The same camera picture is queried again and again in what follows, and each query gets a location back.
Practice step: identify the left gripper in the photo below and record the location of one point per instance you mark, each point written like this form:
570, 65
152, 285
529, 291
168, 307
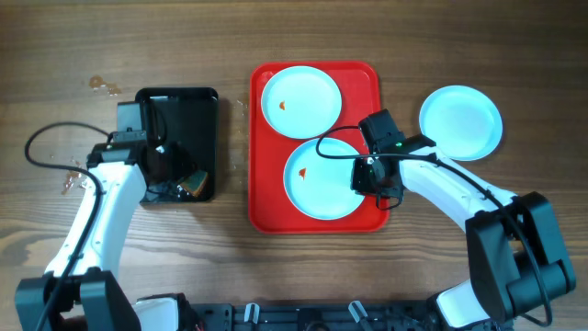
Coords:
187, 164

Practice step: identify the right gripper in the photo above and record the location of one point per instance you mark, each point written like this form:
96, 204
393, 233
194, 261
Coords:
360, 184

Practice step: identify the green and orange sponge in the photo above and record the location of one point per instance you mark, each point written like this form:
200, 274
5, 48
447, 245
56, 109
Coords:
195, 183

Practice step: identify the light blue plate bottom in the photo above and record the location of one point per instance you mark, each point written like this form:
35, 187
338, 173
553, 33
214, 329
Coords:
317, 179

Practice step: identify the light blue plate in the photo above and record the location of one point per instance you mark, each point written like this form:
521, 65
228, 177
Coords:
317, 179
301, 102
464, 123

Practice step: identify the light blue plate top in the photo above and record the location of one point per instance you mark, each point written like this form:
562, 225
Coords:
301, 102

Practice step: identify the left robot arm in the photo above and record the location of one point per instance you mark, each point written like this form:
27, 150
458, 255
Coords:
79, 289

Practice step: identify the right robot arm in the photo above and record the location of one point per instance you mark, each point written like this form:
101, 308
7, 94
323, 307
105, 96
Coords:
517, 257

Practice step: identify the black plastic tray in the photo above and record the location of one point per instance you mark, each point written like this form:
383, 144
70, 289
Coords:
188, 115

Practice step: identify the red plastic tray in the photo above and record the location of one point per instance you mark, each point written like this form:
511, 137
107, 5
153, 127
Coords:
270, 210

